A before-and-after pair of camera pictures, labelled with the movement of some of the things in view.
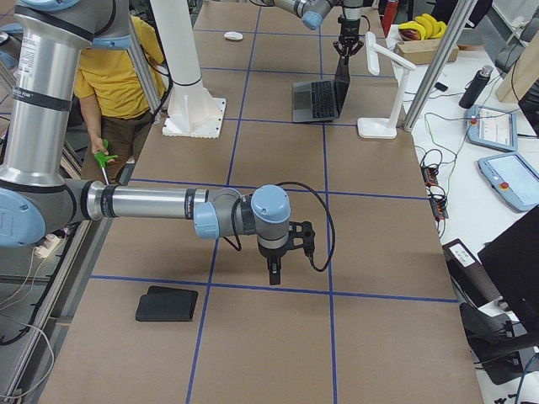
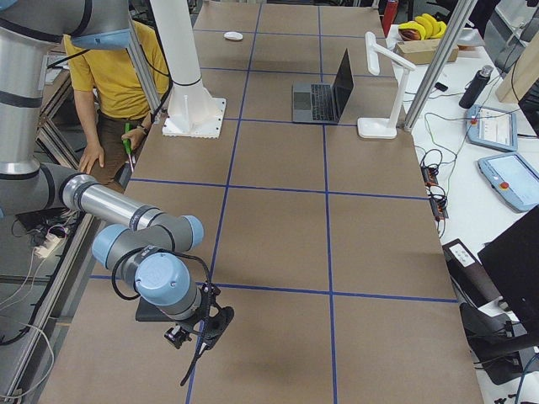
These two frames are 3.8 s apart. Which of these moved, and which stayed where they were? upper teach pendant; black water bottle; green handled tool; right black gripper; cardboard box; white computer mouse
Moved: right black gripper; green handled tool
Stayed: white computer mouse; upper teach pendant; black water bottle; cardboard box
